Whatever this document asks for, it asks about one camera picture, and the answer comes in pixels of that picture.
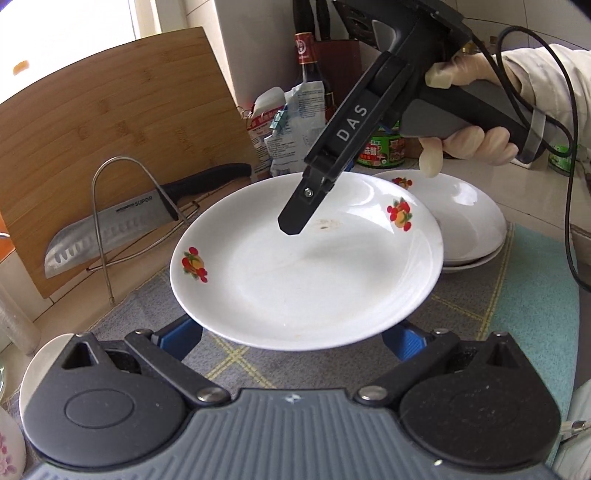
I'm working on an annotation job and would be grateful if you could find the dark soy sauce bottle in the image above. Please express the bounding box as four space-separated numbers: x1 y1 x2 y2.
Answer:
294 31 333 121

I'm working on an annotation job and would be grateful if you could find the black cable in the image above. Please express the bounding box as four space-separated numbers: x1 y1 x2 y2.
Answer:
464 25 591 294

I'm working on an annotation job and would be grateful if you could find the white and green printed bag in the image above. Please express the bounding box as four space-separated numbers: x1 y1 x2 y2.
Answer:
265 80 331 178

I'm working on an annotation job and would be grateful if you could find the metal wire rack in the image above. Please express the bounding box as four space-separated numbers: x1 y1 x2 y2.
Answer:
90 156 201 305

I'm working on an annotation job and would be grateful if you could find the clear plastic wrap roll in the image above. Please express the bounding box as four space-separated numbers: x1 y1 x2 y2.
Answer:
0 277 40 356

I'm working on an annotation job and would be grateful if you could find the person's right hand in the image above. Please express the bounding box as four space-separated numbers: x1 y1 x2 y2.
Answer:
418 50 522 179

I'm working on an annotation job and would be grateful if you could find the grey and teal checked towel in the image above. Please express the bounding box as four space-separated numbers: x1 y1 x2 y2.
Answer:
0 222 580 425

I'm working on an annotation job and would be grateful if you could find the white pink-flowered bowl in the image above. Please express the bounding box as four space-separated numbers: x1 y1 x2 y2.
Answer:
18 332 77 416
0 404 26 480

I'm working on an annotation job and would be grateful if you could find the green-lid sauce jar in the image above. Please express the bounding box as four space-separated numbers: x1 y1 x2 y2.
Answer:
358 124 407 168

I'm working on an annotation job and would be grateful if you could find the dark red knife block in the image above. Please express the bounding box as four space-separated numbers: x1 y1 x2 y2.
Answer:
316 39 362 121

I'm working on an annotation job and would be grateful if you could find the bamboo cutting board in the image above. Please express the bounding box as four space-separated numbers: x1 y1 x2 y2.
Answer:
0 26 259 301

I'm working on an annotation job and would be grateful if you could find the large white flowered plate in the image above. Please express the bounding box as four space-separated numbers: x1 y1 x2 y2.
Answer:
170 173 445 350

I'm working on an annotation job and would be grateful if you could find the red and white printed bag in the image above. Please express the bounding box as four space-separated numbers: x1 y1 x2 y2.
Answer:
238 88 284 178

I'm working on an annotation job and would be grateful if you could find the person's right forearm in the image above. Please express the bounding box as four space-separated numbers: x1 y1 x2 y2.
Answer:
501 43 591 162

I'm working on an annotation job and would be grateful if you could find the black-handled kitchen knife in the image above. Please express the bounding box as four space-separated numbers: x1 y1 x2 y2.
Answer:
44 163 252 278

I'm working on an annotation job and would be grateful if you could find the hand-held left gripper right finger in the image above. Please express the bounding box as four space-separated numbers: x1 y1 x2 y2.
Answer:
355 319 522 409

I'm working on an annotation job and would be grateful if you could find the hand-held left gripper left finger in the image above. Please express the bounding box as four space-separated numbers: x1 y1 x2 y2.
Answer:
58 314 232 409

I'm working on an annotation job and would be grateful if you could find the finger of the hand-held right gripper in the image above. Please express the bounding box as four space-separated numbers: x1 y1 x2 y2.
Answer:
277 167 346 237

